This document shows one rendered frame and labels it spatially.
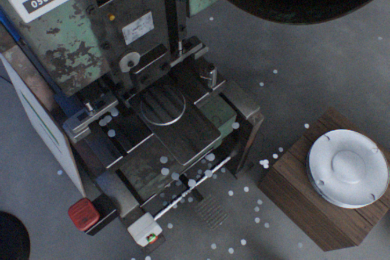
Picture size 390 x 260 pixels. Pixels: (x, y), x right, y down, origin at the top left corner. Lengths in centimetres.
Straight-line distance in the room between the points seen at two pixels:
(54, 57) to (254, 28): 166
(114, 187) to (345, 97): 138
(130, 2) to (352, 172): 102
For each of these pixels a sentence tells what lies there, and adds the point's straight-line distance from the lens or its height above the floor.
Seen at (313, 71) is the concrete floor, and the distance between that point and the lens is 203.
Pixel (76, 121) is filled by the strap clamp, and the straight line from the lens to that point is 101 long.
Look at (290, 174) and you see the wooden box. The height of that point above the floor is 35.
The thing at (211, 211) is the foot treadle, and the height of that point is 16.
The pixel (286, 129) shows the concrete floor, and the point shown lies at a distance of 182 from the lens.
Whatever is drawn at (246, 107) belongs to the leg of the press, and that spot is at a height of 64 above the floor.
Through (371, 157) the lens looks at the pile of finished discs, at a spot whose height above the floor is 40.
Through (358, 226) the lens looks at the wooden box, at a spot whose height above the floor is 35.
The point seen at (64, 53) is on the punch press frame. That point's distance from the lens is 60.
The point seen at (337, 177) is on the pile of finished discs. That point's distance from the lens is 137.
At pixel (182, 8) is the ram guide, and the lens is 73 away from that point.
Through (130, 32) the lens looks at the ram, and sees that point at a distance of 72.
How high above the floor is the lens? 162
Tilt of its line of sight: 65 degrees down
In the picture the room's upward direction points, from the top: 1 degrees counter-clockwise
